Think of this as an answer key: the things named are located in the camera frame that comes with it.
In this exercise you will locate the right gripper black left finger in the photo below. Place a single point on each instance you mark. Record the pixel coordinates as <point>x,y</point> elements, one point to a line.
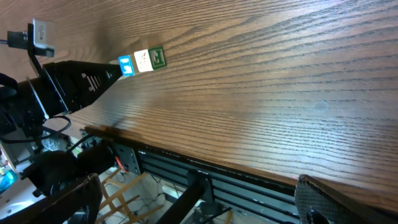
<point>85,194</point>

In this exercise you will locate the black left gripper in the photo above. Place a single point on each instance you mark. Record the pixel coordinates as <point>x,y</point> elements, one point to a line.
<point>66,87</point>

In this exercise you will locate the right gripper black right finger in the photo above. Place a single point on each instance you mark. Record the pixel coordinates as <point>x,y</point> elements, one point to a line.
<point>318,203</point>

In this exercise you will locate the blue letter wooden block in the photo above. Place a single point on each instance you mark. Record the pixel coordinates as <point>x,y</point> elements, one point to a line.
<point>126,65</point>

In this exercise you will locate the violin drawing wooden block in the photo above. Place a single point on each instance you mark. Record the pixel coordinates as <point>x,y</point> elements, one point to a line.
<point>150,59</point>

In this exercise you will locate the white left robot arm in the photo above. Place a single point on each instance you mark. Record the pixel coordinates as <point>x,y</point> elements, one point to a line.
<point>69,183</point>

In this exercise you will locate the wooden chair frame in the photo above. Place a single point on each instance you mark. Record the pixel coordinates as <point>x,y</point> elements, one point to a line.
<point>114,199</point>

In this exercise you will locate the black aluminium rail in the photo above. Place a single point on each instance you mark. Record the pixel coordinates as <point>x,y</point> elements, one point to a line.
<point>261,197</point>

